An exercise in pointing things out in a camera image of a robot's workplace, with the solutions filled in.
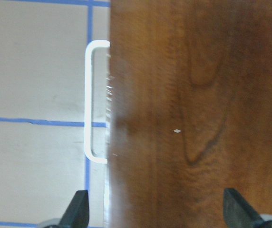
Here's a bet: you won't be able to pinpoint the dark wooden drawer cabinet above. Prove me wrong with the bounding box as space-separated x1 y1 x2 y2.
106 0 272 228

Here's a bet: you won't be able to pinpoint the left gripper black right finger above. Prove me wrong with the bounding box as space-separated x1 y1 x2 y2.
223 188 268 228

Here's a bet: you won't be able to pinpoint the white drawer handle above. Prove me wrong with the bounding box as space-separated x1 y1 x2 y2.
84 39 110 164

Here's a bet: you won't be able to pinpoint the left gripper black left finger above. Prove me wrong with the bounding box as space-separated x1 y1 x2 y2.
58 190 89 227

